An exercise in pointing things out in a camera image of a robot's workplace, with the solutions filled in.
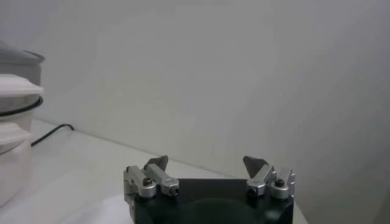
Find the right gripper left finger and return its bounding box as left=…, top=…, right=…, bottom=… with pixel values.
left=123, top=155, right=180, bottom=200

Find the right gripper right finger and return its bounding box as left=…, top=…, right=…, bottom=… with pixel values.
left=243, top=155, right=296, bottom=200

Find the glass pot lid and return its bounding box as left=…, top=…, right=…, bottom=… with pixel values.
left=0, top=41, right=46, bottom=65

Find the stainless steel steamer basket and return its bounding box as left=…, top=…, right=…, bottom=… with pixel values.
left=0, top=59, right=44, bottom=117

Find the white electric pot base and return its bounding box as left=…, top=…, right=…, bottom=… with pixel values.
left=0, top=106, right=34, bottom=208

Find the black pot power cord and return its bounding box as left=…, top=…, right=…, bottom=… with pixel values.
left=30, top=123, right=76, bottom=147

